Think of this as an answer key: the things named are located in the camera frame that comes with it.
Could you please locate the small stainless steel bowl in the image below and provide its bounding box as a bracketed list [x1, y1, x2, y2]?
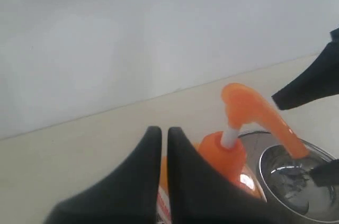
[257, 142, 338, 223]

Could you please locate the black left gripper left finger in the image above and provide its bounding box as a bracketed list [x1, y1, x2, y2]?
[45, 126, 162, 223]

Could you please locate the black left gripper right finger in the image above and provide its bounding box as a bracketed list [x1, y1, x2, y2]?
[167, 127, 288, 223]

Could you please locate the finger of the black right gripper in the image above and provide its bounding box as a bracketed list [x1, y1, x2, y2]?
[272, 29, 338, 110]
[309, 159, 339, 187]

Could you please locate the orange pump soap bottle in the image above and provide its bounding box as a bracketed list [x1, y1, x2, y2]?
[156, 83, 309, 224]

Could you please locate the steel mesh colander basin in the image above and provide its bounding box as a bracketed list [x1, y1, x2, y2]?
[239, 130, 336, 164]

